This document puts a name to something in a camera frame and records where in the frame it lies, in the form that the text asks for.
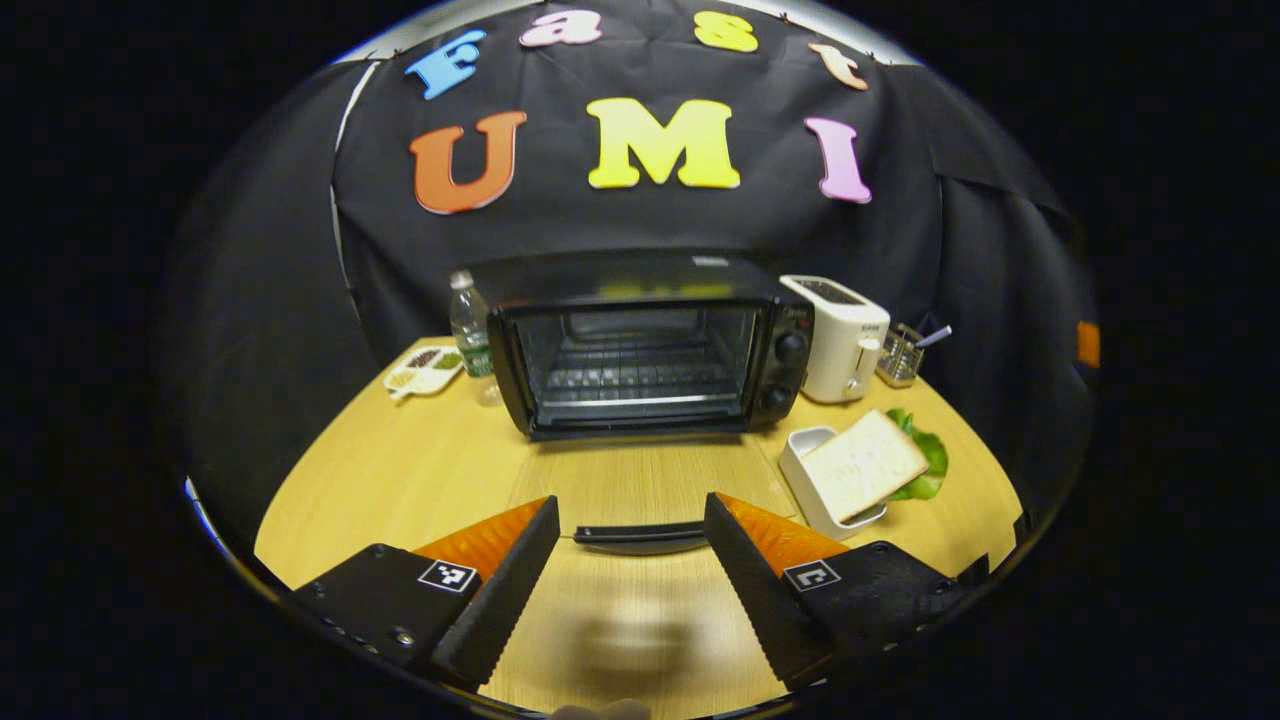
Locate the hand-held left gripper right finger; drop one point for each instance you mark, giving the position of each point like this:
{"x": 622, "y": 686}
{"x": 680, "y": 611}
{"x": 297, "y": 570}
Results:
{"x": 760, "y": 605}

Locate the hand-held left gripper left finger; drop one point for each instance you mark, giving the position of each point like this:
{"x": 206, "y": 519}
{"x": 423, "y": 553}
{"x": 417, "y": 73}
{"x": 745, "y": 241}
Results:
{"x": 505, "y": 605}

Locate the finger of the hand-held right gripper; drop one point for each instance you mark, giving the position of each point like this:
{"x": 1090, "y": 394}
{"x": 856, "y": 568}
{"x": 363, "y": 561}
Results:
{"x": 1088, "y": 345}

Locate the lettuce sandwich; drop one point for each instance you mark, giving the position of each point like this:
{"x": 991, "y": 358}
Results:
{"x": 860, "y": 465}

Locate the black electric oven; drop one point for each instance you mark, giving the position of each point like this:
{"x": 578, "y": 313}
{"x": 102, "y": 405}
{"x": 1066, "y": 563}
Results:
{"x": 640, "y": 280}

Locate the white rectangular tray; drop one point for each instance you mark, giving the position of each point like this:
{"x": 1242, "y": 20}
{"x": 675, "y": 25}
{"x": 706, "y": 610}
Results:
{"x": 800, "y": 465}

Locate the metal spoon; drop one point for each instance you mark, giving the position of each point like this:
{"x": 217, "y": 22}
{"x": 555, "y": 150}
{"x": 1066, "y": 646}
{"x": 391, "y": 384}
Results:
{"x": 935, "y": 337}

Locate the white divided snack plate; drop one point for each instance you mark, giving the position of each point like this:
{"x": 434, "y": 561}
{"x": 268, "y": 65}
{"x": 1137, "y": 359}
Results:
{"x": 425, "y": 372}

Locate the white toaster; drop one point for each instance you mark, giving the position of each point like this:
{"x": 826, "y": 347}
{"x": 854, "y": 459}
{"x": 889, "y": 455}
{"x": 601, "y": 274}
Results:
{"x": 835, "y": 340}

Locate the clear plastic water bottle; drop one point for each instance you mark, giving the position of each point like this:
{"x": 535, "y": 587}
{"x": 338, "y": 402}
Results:
{"x": 468, "y": 330}

